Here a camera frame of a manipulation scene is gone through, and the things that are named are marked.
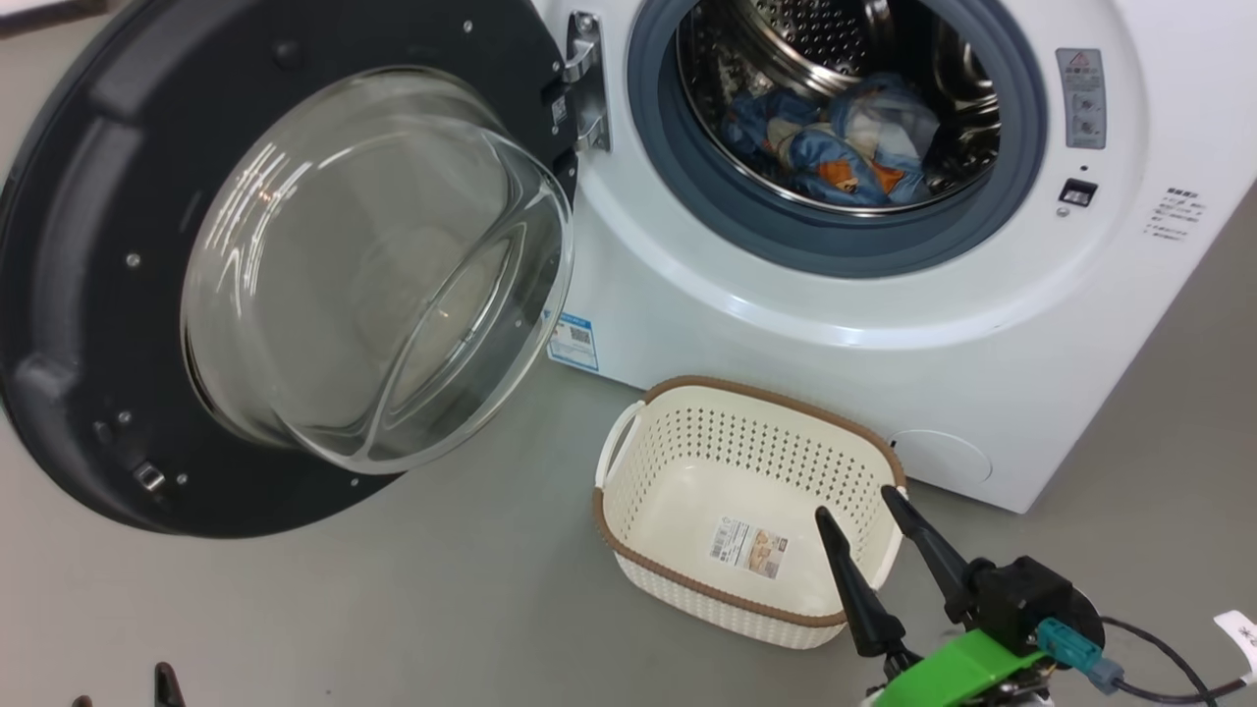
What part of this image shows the teal right cable connector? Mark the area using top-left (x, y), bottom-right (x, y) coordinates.
top-left (1036, 617), bottom-right (1125, 696)

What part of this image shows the blue bear-print clothing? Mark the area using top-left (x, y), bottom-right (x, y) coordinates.
top-left (722, 71), bottom-right (944, 209)

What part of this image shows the white front-load washing machine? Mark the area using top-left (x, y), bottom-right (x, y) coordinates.
top-left (530, 0), bottom-right (1257, 514)

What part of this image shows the paper basket product label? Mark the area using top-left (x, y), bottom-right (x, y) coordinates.
top-left (709, 517), bottom-right (789, 580)

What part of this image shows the metal door hinge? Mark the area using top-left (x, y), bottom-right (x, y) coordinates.
top-left (562, 12), bottom-right (612, 153)

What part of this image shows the blue energy label sticker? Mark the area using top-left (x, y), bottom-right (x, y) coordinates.
top-left (547, 312), bottom-right (600, 372)

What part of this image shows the round glass washing machine door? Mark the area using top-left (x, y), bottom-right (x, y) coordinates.
top-left (0, 0), bottom-right (580, 539)

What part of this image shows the white cable tag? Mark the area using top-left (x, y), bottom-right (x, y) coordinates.
top-left (1213, 609), bottom-right (1257, 680)

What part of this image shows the cream perforated laundry basket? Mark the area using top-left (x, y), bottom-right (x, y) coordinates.
top-left (592, 375), bottom-right (909, 651)

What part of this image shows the round white filter cover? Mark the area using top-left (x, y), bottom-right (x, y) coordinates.
top-left (887, 429), bottom-right (993, 484)

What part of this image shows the grey warning sticker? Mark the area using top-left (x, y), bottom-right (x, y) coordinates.
top-left (1056, 47), bottom-right (1109, 150)

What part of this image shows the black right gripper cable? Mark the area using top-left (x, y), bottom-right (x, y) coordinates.
top-left (1100, 617), bottom-right (1257, 706)

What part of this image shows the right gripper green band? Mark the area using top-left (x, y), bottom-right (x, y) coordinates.
top-left (815, 485), bottom-right (1047, 707)

